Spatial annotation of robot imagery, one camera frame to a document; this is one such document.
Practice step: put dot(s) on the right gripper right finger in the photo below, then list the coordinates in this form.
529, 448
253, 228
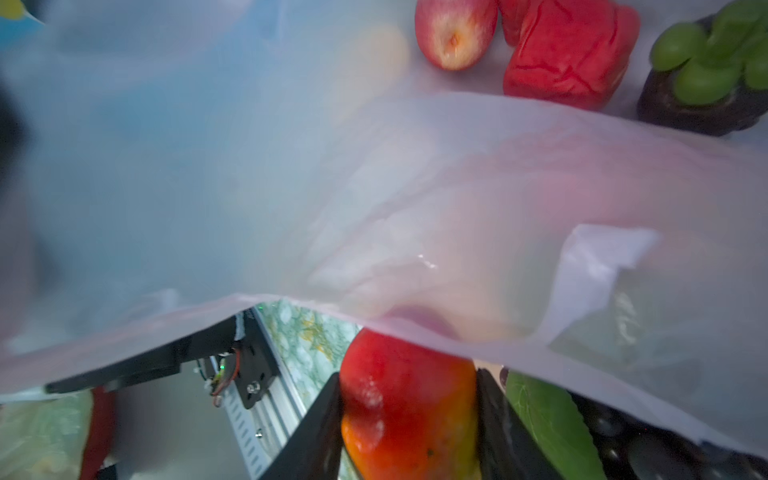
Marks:
506, 450

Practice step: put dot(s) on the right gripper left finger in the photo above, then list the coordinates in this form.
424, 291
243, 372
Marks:
314, 450

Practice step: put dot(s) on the orange red mango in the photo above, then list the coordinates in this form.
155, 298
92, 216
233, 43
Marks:
408, 412

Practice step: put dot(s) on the dark purple grape bunch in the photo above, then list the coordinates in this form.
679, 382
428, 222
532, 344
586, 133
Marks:
631, 449

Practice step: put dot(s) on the pink translucent plastic bag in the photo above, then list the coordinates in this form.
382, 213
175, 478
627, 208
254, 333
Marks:
184, 160

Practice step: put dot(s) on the red crinkled strawberry fruit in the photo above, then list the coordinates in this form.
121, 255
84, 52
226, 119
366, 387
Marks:
569, 52

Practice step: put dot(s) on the red apple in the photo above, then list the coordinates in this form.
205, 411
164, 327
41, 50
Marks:
454, 35

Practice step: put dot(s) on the green crinkled fruit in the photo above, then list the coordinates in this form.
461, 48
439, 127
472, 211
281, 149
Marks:
709, 63

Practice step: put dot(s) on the green grape leaf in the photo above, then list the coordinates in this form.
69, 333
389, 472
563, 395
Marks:
555, 424

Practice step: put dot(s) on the dark purple plum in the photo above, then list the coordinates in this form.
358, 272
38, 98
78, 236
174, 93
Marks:
740, 110

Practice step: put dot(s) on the aluminium front rail frame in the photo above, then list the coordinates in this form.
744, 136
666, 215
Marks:
264, 420

